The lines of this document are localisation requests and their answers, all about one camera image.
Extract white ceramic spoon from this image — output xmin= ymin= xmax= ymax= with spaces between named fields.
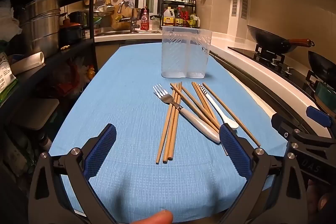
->
xmin=197 ymin=84 xmax=239 ymax=130

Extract black storage shelf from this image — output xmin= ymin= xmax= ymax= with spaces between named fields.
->
xmin=1 ymin=0 xmax=94 ymax=117

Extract stacked steel pots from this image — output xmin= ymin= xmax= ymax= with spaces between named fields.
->
xmin=20 ymin=0 xmax=60 ymax=57

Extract black spice rack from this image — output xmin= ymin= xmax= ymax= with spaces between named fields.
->
xmin=160 ymin=0 xmax=201 ymax=28

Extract wooden chopstick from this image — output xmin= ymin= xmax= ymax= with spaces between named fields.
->
xmin=163 ymin=83 xmax=181 ymax=164
xmin=194 ymin=82 xmax=221 ymax=125
xmin=202 ymin=83 xmax=261 ymax=147
xmin=170 ymin=83 xmax=219 ymax=133
xmin=182 ymin=87 xmax=220 ymax=131
xmin=153 ymin=84 xmax=174 ymax=164
xmin=191 ymin=81 xmax=219 ymax=122
xmin=168 ymin=82 xmax=182 ymax=160

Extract orange pot lid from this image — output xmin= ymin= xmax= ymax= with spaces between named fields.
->
xmin=60 ymin=19 xmax=81 ymax=28

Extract green food package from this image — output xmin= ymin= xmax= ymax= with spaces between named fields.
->
xmin=0 ymin=52 xmax=17 ymax=102

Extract clear plastic utensil holder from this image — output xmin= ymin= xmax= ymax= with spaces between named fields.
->
xmin=161 ymin=26 xmax=213 ymax=79

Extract white plastic bag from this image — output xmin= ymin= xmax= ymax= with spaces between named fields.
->
xmin=0 ymin=0 xmax=22 ymax=42

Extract white handled steel fork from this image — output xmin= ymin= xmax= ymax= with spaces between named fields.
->
xmin=153 ymin=84 xmax=221 ymax=144

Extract black wok red handle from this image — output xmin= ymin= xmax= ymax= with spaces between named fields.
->
xmin=247 ymin=25 xmax=315 ymax=54

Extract person's right hand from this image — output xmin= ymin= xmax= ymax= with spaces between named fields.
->
xmin=306 ymin=180 xmax=335 ymax=223

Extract chrome sink faucet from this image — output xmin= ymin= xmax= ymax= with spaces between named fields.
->
xmin=116 ymin=0 xmax=139 ymax=33

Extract yellow oil jug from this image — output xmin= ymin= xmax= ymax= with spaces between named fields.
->
xmin=163 ymin=7 xmax=175 ymax=26

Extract white paper roll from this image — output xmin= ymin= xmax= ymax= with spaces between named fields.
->
xmin=11 ymin=52 xmax=45 ymax=75

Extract blue table mat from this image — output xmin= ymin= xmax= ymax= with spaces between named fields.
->
xmin=48 ymin=42 xmax=288 ymax=224

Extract person's left hand thumb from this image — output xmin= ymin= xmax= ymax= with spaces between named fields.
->
xmin=131 ymin=210 xmax=173 ymax=224

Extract red dish soap bottle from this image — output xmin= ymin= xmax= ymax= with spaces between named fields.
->
xmin=140 ymin=7 xmax=150 ymax=31

